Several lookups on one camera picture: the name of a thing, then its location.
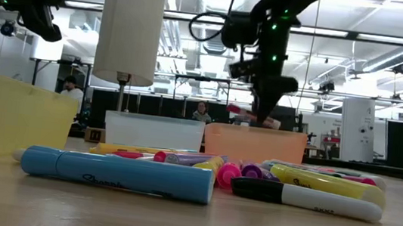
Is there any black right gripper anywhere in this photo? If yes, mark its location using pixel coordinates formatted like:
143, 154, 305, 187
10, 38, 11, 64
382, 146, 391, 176
248, 52, 303, 129

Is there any red whiteboard marker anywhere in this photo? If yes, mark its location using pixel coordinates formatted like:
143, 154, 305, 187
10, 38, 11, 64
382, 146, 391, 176
225, 103, 284, 131

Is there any pink highlighter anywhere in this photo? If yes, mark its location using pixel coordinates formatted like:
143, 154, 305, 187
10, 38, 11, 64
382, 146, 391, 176
215, 161, 244, 192

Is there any yellow highlighter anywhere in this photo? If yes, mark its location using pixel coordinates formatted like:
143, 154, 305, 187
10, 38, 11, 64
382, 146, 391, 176
267, 162, 390, 210
191, 153, 226, 178

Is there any black-capped white marker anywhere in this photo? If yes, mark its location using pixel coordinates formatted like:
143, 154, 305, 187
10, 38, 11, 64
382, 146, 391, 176
228, 175, 386, 224

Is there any red highlighter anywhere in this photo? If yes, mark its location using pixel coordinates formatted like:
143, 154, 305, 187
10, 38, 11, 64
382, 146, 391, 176
153, 150, 168, 164

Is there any orange-red whiteboard marker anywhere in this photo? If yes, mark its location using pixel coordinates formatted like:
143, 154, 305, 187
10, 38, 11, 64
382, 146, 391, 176
337, 172, 389, 192

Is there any yellow plastic bin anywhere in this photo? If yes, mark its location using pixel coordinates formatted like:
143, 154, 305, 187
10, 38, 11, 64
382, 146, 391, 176
0, 68, 83, 172

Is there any blue highlighter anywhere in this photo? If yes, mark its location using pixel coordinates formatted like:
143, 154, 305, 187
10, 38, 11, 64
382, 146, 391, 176
17, 143, 217, 207

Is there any black monitor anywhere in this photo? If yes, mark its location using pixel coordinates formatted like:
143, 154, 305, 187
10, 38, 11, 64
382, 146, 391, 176
274, 105, 299, 132

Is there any orange plastic bin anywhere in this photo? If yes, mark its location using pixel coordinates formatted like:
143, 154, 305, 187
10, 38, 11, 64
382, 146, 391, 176
201, 120, 309, 168

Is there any person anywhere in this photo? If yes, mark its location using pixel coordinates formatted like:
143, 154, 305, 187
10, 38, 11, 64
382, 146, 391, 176
190, 99, 215, 125
57, 73, 87, 116

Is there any red shelf cart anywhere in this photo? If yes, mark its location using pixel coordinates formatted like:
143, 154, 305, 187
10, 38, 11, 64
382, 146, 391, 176
317, 132, 343, 161

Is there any white column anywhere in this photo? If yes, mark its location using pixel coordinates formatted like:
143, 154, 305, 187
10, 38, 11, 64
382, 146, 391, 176
336, 96, 381, 166

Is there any black overhead beam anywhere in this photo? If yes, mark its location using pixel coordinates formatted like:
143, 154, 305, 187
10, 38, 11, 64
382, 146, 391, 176
55, 0, 403, 47

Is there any clear plastic bin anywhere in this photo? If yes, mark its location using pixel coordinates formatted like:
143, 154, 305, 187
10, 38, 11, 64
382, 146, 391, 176
101, 109, 206, 156

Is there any small cardboard box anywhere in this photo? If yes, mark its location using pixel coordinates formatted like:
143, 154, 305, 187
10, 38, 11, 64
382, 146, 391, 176
83, 125, 107, 144

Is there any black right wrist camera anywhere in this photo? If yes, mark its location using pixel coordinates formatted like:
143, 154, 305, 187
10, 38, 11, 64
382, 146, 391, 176
227, 54, 262, 83

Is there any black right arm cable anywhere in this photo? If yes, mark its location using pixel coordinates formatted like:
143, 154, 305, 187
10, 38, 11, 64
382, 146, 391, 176
186, 0, 256, 48

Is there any black metal table frame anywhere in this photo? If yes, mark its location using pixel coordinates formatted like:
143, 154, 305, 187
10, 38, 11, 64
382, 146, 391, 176
67, 127, 403, 182

